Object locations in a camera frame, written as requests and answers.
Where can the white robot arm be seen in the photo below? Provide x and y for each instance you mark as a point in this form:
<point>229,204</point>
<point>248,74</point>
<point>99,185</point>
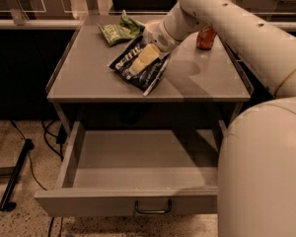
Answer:
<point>257,161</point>

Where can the white paper bowl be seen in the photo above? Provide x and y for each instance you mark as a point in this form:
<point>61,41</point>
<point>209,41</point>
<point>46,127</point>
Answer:
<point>150,26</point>

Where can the grey open drawer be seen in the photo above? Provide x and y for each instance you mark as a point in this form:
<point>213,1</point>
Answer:
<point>105,172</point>

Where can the metal drawer handle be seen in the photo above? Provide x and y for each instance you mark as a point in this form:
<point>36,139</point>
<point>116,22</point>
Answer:
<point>153,208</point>

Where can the red soda can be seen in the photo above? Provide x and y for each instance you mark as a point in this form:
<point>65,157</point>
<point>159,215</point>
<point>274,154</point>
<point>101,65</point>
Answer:
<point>205,38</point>

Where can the green chip bag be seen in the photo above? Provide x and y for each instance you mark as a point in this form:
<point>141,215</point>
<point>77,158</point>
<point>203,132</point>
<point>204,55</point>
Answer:
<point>126,29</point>

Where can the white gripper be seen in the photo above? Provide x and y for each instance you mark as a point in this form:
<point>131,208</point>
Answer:
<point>158,37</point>

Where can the grey counter cabinet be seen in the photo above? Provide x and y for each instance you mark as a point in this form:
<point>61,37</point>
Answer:
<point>192,75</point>

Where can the black floor stand leg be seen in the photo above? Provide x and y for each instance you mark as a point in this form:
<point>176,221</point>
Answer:
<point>5,203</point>

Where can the blue chip bag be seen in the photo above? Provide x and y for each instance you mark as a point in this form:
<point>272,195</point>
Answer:
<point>147,79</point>

